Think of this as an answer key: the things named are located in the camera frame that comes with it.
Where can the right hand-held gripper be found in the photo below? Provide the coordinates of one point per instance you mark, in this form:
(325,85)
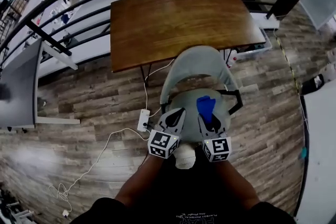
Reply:
(218,149)

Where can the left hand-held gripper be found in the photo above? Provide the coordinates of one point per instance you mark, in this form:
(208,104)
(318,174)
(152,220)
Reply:
(162,145)

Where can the blue cloth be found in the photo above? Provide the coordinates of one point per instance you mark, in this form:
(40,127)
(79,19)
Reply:
(206,107)

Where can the grey fabric chair seat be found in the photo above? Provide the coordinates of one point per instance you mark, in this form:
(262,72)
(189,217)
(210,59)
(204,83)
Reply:
(189,102)

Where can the grey upholstered chair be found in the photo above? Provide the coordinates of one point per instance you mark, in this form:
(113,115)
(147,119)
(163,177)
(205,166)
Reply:
(199,60)

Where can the person's left forearm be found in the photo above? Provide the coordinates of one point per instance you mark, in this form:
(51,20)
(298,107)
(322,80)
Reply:
(141,181)

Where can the person's right forearm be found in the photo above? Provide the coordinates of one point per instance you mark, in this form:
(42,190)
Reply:
(236,183)

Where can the white power strip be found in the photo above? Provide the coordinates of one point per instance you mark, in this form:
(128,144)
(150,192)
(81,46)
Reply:
(143,119)

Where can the person's black shirt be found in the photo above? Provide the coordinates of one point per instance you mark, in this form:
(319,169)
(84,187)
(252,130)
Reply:
(183,204)

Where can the clear plastic storage box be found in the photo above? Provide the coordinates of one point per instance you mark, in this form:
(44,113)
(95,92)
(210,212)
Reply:
(260,47)

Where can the small teal object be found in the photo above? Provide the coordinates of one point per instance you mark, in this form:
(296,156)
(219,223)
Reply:
(303,152)

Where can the brown wooden table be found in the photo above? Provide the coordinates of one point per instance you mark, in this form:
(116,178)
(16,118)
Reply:
(183,21)

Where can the black trash bin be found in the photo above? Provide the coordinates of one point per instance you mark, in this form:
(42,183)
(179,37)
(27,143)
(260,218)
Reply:
(309,86)

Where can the white charger plug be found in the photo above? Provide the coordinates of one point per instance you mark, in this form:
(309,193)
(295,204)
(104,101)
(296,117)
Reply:
(66,213)

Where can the grey panel on white stand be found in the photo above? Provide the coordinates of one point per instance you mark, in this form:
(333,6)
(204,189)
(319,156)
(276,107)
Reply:
(18,81)

